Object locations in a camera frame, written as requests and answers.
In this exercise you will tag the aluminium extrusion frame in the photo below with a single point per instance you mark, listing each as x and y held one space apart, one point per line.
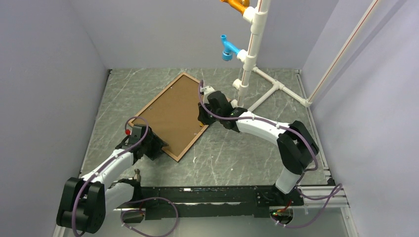
319 197

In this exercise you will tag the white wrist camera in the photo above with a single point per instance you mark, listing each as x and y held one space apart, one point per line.
128 131
205 90

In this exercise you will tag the blue pipe fitting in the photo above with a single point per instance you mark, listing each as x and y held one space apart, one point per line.
229 48

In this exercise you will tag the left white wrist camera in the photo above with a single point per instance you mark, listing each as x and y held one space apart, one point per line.
128 131

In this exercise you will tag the orange pipe fitting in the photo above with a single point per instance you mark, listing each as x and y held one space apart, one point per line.
239 5

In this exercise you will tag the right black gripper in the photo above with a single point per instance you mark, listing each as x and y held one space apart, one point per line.
203 118

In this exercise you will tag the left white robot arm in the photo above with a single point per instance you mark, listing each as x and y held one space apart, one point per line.
86 201

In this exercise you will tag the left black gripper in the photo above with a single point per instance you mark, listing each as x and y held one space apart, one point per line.
158 144

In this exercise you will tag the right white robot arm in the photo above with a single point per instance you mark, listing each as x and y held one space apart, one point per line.
296 146

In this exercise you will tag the blue picture frame with photo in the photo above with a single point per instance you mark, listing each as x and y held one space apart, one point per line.
173 115

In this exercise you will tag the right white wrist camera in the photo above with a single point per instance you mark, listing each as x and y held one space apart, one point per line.
205 90

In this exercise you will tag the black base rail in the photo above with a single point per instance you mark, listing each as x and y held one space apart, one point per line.
213 201

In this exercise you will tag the white diagonal PVC pole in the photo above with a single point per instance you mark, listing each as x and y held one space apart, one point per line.
346 44

